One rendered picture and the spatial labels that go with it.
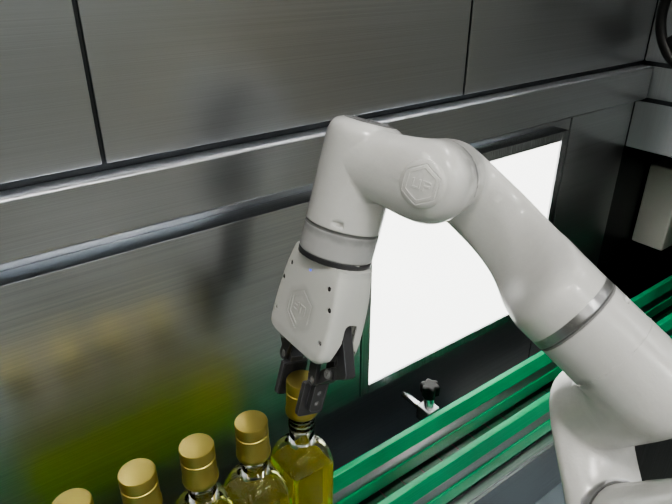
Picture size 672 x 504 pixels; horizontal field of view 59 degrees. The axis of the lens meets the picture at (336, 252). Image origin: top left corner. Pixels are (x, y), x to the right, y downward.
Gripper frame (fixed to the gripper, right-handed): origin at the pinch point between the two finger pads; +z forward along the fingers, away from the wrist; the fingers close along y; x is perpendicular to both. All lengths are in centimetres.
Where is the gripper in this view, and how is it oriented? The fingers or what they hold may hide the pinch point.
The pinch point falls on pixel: (301, 386)
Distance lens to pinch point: 65.7
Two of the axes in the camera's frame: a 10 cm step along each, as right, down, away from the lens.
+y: 5.8, 3.7, -7.3
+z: -2.4, 9.3, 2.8
